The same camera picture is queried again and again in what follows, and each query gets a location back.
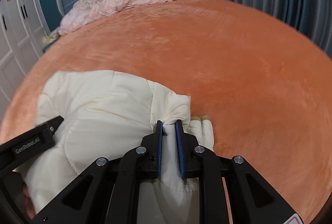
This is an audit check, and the white quilted comforter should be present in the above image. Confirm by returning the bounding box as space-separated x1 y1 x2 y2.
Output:
20 71 214 223

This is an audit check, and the white panelled wardrobe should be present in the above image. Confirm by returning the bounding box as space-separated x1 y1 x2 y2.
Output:
1 0 50 109

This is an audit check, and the orange plush bed blanket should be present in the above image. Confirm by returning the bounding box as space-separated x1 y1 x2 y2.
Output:
1 0 331 223

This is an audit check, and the yellowish clutter on nightstand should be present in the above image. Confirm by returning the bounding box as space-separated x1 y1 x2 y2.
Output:
42 32 61 46

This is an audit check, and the person's left hand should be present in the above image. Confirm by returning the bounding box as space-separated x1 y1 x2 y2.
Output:
22 184 36 219

